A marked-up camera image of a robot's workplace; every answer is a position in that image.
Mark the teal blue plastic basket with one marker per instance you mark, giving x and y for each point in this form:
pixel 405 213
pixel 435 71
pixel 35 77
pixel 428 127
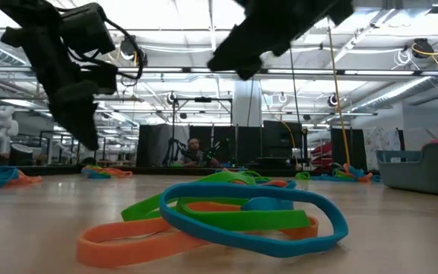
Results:
pixel 424 171

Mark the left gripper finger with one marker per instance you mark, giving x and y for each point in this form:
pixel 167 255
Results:
pixel 70 106
pixel 93 122

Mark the white column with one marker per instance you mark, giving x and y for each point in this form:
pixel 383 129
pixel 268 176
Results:
pixel 247 106

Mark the black aluminium table frame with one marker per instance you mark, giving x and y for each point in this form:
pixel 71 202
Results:
pixel 51 170

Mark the black camera rig frame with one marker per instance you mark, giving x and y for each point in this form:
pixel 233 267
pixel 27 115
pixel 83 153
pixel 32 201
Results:
pixel 203 99

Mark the person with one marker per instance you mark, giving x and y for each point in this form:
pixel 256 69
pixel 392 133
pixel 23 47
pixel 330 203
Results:
pixel 194 154

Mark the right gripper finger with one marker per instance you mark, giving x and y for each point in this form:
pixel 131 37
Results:
pixel 242 49
pixel 248 70

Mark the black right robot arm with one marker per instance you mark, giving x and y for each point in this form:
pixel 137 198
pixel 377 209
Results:
pixel 340 9

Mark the black chair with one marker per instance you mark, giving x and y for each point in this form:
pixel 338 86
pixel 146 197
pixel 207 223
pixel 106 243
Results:
pixel 21 154

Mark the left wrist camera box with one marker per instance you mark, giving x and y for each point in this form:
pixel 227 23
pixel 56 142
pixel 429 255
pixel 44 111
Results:
pixel 87 28

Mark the black partition panel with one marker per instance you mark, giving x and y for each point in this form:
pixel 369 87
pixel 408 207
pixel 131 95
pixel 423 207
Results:
pixel 356 148
pixel 249 144
pixel 281 139
pixel 158 144

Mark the white robot figure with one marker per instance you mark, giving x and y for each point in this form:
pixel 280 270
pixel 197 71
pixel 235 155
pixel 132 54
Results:
pixel 2 129

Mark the knotted green rubber band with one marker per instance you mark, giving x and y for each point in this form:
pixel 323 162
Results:
pixel 302 176

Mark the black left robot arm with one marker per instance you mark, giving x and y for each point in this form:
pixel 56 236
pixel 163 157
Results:
pixel 25 15

